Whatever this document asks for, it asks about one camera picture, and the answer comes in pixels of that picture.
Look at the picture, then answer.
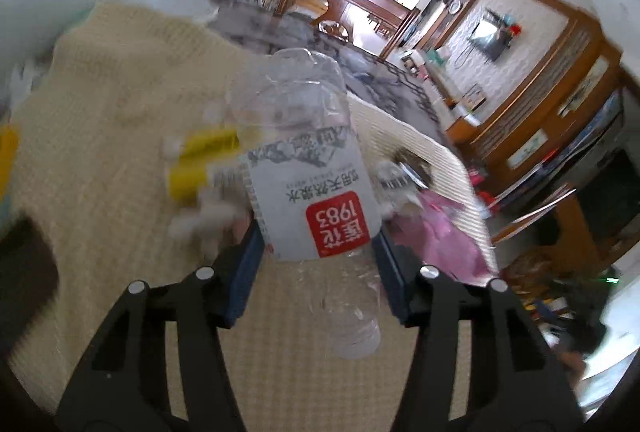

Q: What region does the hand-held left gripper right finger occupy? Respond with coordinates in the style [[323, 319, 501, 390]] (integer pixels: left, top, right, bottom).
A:
[[372, 232, 587, 432]]

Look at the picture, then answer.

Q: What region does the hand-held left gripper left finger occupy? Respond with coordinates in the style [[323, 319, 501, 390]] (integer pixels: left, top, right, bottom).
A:
[[54, 221, 265, 432]]

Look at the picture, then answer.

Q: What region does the pink plastic wrapper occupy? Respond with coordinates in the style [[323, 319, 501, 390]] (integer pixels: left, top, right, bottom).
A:
[[387, 189, 496, 285]]

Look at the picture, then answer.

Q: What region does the white tissue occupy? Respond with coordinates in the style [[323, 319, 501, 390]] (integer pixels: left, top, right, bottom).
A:
[[167, 192, 251, 258]]

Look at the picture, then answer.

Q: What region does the clear plastic water bottle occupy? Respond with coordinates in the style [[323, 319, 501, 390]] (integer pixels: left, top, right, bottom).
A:
[[227, 47, 383, 360]]

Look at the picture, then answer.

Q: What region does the yellow snack wrapper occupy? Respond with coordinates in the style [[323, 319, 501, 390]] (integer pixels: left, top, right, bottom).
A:
[[167, 127, 243, 204]]

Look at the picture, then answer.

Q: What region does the dark cloth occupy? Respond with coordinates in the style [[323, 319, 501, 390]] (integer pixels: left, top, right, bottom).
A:
[[0, 214, 61, 355]]

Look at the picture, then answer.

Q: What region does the cream woven mat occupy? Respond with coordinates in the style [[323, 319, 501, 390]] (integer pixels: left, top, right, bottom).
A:
[[0, 0, 501, 432]]

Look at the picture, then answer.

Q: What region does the wooden cabinet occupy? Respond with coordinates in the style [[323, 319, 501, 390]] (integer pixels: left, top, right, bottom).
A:
[[445, 9, 631, 243]]

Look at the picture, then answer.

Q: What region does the yellow cloth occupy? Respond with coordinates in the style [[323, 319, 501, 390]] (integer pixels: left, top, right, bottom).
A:
[[0, 124, 21, 203]]

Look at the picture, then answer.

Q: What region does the wall-mounted television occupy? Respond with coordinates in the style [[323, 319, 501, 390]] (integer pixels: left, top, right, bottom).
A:
[[467, 9, 516, 63]]

